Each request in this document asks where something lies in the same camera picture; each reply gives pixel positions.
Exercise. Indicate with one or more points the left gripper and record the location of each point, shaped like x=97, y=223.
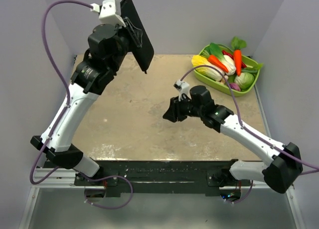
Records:
x=134, y=34

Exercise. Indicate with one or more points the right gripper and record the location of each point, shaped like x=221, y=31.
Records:
x=174, y=110

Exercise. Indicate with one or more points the black tool case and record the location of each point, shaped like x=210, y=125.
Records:
x=145, y=54

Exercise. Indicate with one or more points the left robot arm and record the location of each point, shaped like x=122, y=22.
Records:
x=108, y=46

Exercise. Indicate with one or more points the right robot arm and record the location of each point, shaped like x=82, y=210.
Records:
x=279, y=164

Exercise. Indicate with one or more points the toy napa cabbage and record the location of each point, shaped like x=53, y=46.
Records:
x=209, y=70

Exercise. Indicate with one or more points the toy mushroom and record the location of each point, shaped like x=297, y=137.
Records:
x=224, y=80

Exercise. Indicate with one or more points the green vegetable tray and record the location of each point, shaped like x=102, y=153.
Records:
x=252, y=67

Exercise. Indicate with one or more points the toy carrot left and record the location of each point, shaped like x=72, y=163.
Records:
x=216, y=62

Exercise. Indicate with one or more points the toy carrot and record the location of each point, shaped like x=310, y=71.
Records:
x=216, y=62
x=237, y=45

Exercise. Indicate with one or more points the toy purple onion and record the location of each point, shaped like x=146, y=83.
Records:
x=235, y=87

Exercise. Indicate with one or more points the toy bok choy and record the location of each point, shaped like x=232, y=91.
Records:
x=224, y=59

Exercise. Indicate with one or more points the toy green cabbage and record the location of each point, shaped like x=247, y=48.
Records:
x=244, y=80

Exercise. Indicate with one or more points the toy red chili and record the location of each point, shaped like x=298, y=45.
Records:
x=228, y=53

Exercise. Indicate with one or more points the toy carrot right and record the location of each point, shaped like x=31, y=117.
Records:
x=237, y=45

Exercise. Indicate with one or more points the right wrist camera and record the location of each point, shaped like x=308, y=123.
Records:
x=183, y=89

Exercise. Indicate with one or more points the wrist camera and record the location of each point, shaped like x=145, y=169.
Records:
x=109, y=12
x=183, y=89

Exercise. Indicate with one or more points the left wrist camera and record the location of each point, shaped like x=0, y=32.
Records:
x=109, y=12

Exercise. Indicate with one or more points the aluminium rail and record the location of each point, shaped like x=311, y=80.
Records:
x=63, y=178

